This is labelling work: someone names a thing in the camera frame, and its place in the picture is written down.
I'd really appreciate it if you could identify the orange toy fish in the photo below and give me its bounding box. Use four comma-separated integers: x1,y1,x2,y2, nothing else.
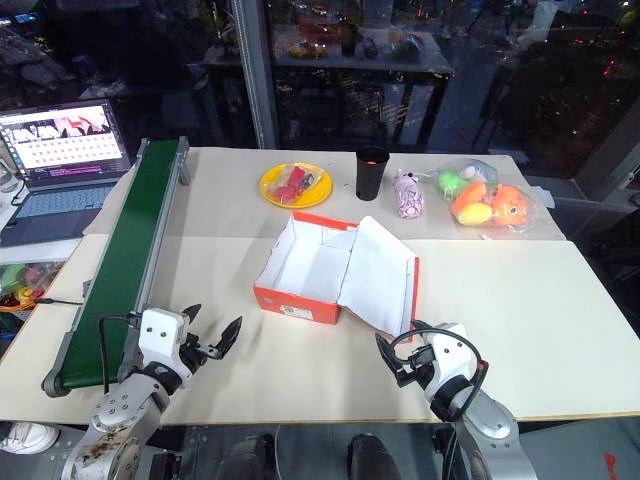
490,183,529,224

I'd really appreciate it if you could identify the black plastic cup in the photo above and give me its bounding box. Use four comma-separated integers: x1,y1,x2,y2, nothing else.
354,145,392,202

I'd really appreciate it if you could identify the green spiky toy ball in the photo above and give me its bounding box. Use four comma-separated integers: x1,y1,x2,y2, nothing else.
436,169,470,194

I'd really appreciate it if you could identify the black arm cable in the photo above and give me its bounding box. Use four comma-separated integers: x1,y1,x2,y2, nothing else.
97,312,142,396
388,323,490,419

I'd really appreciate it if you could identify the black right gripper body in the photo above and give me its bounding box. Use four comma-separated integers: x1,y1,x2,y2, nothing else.
394,344,436,389

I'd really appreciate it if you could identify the yellow toy lemon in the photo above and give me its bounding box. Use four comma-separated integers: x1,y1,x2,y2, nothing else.
458,201,494,226

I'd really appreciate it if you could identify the orange shoe box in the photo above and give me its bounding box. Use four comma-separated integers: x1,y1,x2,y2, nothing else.
251,209,422,344

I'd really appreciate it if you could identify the grey metal window frame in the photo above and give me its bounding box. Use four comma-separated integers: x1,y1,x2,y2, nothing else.
573,105,640,202

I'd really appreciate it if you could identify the green conveyor belt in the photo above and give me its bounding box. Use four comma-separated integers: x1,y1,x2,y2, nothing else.
40,135,192,399

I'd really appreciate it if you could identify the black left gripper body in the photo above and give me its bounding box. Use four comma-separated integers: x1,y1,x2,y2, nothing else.
177,327,222,377

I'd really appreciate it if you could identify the white sneaker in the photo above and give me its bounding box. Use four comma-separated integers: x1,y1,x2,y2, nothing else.
0,421,61,456

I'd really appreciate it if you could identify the grey metal pillar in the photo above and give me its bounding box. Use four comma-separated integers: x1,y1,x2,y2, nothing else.
232,0,280,149

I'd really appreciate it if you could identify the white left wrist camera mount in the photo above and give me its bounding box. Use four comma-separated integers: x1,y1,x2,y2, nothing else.
136,308,188,374

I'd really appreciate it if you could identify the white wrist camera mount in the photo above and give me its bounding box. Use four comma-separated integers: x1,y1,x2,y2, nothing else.
420,322,477,397
136,308,188,374

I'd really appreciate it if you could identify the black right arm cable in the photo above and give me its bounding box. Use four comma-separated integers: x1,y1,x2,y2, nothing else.
388,323,490,419

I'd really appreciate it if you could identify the dark rounded shape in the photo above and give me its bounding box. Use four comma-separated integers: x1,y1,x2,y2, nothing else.
346,432,402,480

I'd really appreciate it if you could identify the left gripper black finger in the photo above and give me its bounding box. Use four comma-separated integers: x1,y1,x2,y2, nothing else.
181,302,203,332
209,315,244,361

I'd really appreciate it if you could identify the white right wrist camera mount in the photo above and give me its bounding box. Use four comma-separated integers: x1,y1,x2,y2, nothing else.
420,322,477,397

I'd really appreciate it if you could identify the open grey laptop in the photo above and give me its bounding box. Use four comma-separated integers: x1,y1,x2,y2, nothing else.
0,97,134,249

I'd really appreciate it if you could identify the orange toy carrot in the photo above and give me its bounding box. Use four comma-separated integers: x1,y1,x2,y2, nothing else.
450,180,489,216

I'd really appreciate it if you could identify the bag of red toys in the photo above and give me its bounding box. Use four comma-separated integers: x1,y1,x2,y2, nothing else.
271,166,322,204

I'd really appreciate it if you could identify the clear plastic toy bag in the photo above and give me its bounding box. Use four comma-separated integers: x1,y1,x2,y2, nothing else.
433,156,540,230

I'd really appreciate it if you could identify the yellow plate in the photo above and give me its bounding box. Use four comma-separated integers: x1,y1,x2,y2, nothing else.
258,160,334,209

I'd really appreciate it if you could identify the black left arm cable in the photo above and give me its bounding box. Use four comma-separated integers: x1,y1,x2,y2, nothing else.
97,312,142,396

